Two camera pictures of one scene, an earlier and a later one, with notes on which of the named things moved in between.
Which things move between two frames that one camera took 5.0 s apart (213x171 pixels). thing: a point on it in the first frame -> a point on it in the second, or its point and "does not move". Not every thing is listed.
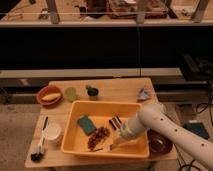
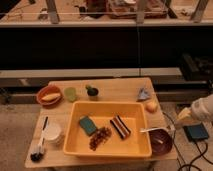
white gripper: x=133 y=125 -> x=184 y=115
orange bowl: x=52 y=103 does not move
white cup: x=53 y=133 does not move
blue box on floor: x=198 y=128 does not move
